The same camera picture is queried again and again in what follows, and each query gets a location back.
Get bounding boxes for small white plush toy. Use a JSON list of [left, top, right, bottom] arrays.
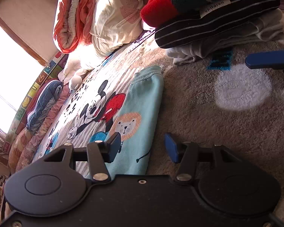
[[69, 75, 82, 91]]

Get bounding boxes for red green knit garment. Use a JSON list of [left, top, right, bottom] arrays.
[[140, 0, 208, 28]]

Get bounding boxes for teal child sweatshirt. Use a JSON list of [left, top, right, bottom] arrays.
[[85, 65, 165, 180]]

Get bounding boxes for Mickey Mouse plush blanket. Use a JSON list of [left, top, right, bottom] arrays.
[[31, 9, 284, 218]]

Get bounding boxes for colourful alphabet foam mat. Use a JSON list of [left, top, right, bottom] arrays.
[[2, 52, 69, 154]]

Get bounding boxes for wooden framed window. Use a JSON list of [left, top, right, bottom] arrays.
[[0, 18, 47, 133]]

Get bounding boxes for blue red folded quilt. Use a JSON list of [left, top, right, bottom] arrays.
[[27, 80, 63, 135]]

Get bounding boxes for pink floral quilt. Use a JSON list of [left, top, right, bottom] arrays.
[[15, 86, 70, 172]]

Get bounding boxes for grey white folded garments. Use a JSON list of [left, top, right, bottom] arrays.
[[165, 9, 284, 66]]

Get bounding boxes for white fluffy duvet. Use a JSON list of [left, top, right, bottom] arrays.
[[58, 44, 113, 86]]

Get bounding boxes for orange patterned pillow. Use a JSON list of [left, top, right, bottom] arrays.
[[8, 128, 32, 174]]

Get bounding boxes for coral white rolled quilt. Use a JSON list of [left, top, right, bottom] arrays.
[[53, 0, 96, 54]]

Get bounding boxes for black white striped garment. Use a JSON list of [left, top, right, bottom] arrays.
[[155, 0, 281, 49]]

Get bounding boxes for cream floral pillow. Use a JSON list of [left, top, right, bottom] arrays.
[[90, 0, 148, 58]]

